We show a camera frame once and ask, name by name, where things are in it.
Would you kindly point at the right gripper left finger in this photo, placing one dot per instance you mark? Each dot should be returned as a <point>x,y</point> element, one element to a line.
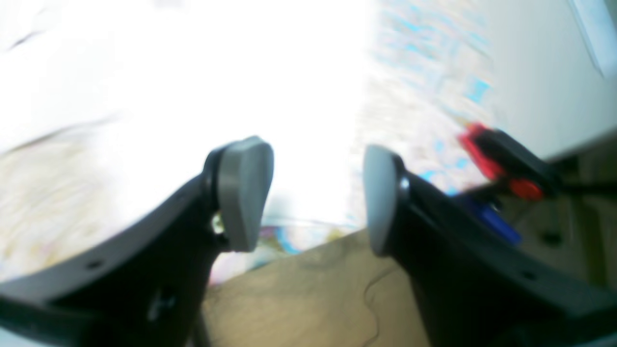
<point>145,286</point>

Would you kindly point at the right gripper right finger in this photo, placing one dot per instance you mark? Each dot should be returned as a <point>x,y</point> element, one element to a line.
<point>473,289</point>

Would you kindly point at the white printed T-shirt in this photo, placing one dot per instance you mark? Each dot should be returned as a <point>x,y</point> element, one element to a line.
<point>165,81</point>

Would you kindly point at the clamp at table top-left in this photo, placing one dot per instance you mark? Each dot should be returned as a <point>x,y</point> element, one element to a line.
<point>513,170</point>

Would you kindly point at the patterned tablecloth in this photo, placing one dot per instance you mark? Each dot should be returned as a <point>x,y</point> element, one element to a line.
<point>429,75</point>

